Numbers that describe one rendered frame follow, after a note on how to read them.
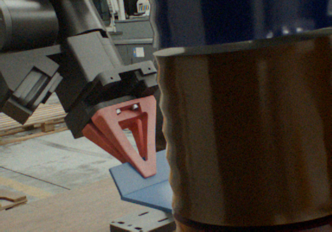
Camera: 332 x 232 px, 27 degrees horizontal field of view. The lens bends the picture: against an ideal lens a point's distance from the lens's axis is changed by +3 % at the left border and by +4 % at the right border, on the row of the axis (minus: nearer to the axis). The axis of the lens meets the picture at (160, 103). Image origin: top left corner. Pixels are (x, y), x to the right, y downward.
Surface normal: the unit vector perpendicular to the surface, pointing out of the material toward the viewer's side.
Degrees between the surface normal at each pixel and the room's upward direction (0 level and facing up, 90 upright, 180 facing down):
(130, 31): 90
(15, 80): 59
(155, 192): 2
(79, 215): 0
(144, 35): 90
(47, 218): 0
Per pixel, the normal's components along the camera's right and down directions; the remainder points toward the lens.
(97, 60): 0.44, -0.47
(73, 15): 0.11, -0.34
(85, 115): -0.78, 0.22
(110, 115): 0.57, -0.12
